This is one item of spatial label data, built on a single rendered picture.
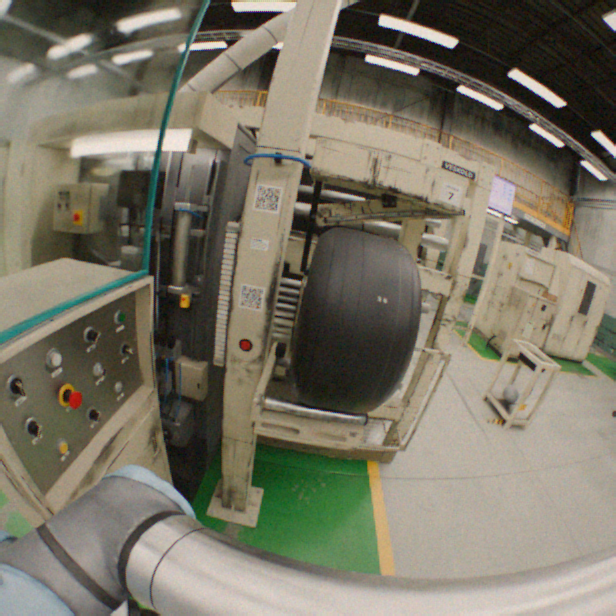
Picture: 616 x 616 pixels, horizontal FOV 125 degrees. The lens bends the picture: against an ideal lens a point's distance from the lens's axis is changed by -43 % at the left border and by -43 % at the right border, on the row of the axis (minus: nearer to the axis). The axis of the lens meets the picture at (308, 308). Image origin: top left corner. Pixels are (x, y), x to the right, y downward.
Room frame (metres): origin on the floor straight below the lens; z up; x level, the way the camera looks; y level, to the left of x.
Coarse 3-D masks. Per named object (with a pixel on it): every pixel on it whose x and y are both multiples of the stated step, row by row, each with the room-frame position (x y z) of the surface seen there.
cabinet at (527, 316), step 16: (512, 288) 4.21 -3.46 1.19; (512, 304) 4.06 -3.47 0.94; (528, 304) 3.76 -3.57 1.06; (544, 304) 3.77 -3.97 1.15; (512, 320) 3.91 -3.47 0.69; (528, 320) 3.76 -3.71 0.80; (544, 320) 3.77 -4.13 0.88; (512, 336) 3.76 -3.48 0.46; (528, 336) 3.76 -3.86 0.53; (544, 336) 3.77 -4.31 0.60; (496, 352) 4.01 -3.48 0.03; (512, 352) 3.76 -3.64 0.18
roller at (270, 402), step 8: (264, 400) 0.71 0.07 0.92; (272, 400) 0.71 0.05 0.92; (280, 400) 0.72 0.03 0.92; (288, 400) 0.73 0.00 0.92; (272, 408) 0.70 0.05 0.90; (280, 408) 0.70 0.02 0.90; (288, 408) 0.70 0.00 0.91; (296, 408) 0.71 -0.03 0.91; (304, 408) 0.71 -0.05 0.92; (312, 408) 0.71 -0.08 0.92; (320, 408) 0.72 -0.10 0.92; (304, 416) 0.71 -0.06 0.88; (312, 416) 0.70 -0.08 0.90; (320, 416) 0.70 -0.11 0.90; (328, 416) 0.70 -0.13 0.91; (336, 416) 0.71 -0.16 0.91; (344, 416) 0.71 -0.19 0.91; (352, 416) 0.71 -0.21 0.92; (360, 416) 0.71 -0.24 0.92; (360, 424) 0.71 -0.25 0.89
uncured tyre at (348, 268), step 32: (320, 256) 0.71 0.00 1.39; (352, 256) 0.69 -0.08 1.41; (384, 256) 0.71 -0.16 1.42; (320, 288) 0.63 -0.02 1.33; (352, 288) 0.63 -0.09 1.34; (384, 288) 0.64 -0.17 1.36; (416, 288) 0.67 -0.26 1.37; (320, 320) 0.59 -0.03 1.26; (352, 320) 0.59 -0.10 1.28; (384, 320) 0.60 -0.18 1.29; (416, 320) 0.63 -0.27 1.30; (320, 352) 0.58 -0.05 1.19; (352, 352) 0.58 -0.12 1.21; (384, 352) 0.58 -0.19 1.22; (320, 384) 0.59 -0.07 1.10; (352, 384) 0.58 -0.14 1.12; (384, 384) 0.58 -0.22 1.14
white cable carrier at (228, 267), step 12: (228, 240) 0.79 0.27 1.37; (228, 252) 0.79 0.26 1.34; (228, 264) 0.83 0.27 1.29; (228, 276) 0.79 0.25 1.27; (228, 288) 0.79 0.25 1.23; (228, 300) 0.83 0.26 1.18; (228, 312) 0.80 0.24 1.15; (216, 324) 0.79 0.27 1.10; (228, 324) 0.81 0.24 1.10; (216, 336) 0.79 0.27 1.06; (216, 348) 0.79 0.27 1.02
